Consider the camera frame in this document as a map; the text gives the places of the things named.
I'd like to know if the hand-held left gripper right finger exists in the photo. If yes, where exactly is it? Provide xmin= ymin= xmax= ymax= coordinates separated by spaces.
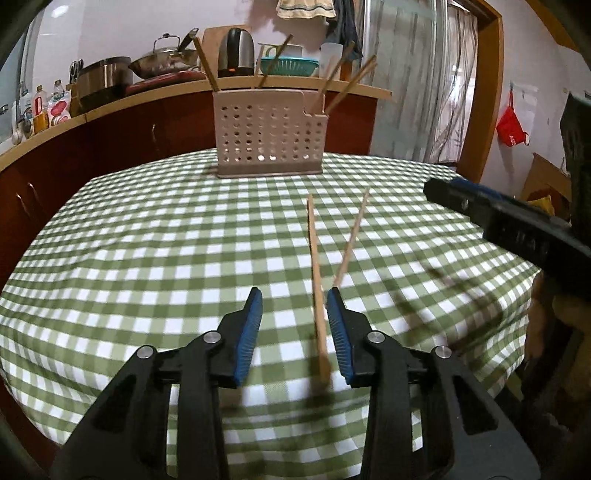
xmin=325 ymin=287 xmax=542 ymax=480

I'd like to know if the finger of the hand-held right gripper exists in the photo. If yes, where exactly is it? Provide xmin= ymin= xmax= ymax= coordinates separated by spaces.
xmin=425 ymin=178 xmax=591 ymax=278
xmin=450 ymin=179 xmax=571 ymax=227

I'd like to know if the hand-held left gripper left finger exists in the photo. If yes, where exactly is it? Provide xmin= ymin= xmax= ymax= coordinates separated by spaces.
xmin=50 ymin=287 xmax=264 ymax=480

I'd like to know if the wooden chopstick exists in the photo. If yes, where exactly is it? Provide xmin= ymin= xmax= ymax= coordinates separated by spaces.
xmin=331 ymin=187 xmax=371 ymax=291
xmin=256 ymin=33 xmax=294 ymax=89
xmin=306 ymin=194 xmax=332 ymax=386
xmin=330 ymin=61 xmax=378 ymax=115
xmin=318 ymin=41 xmax=356 ymax=112
xmin=325 ymin=55 xmax=377 ymax=114
xmin=193 ymin=37 xmax=221 ymax=92

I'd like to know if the pink perforated utensil basket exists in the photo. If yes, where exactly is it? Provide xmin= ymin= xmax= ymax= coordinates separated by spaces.
xmin=212 ymin=90 xmax=329 ymax=178

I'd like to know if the person's right hand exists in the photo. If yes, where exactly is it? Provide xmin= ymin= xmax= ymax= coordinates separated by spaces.
xmin=526 ymin=274 xmax=591 ymax=365

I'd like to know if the cardboard box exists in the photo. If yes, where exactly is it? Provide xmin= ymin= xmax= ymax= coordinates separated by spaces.
xmin=522 ymin=152 xmax=573 ymax=215

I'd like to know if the red hanging bag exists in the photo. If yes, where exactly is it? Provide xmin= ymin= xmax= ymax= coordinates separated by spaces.
xmin=496 ymin=90 xmax=531 ymax=147

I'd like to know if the frosted glass sliding door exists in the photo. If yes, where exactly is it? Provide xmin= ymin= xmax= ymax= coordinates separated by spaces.
xmin=360 ymin=0 xmax=478 ymax=164

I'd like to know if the green checked tablecloth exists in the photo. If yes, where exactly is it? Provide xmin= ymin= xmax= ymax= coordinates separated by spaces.
xmin=0 ymin=148 xmax=543 ymax=462

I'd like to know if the wooden kitchen countertop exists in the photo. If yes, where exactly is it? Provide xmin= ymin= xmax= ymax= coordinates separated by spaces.
xmin=0 ymin=76 xmax=393 ymax=171

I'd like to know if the translucent plastic container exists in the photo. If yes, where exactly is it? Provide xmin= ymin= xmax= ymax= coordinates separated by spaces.
xmin=320 ymin=42 xmax=345 ymax=84

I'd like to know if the dark hanging cloth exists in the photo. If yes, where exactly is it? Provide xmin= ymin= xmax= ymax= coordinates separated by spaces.
xmin=330 ymin=0 xmax=365 ymax=63

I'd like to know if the teal plastic colander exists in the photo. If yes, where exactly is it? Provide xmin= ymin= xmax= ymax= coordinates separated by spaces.
xmin=259 ymin=56 xmax=320 ymax=78

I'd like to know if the beige hanging towel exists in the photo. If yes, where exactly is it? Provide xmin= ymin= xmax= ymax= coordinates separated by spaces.
xmin=276 ymin=0 xmax=338 ymax=20

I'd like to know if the red induction cooker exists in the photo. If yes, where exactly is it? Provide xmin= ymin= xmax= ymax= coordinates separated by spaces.
xmin=124 ymin=70 xmax=206 ymax=97

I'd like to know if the steel electric kettle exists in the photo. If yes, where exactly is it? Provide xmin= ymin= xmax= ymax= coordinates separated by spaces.
xmin=217 ymin=28 xmax=257 ymax=78

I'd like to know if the metal wok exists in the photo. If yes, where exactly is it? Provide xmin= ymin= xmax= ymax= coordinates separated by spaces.
xmin=128 ymin=28 xmax=200 ymax=80

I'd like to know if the stainless steel pot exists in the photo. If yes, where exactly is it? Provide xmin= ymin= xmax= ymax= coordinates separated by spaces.
xmin=74 ymin=56 xmax=132 ymax=112

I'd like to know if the wooden cutting board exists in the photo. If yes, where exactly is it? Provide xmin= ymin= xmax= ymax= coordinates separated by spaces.
xmin=202 ymin=25 xmax=247 ymax=70

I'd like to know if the orange liquid bottle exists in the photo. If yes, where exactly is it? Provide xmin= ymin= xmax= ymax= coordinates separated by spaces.
xmin=33 ymin=85 xmax=49 ymax=132

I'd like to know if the white bottle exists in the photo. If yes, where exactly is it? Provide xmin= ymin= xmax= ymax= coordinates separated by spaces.
xmin=18 ymin=83 xmax=34 ymax=121

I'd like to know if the wooden door frame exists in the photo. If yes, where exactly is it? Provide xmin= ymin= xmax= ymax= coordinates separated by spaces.
xmin=450 ymin=0 xmax=504 ymax=185

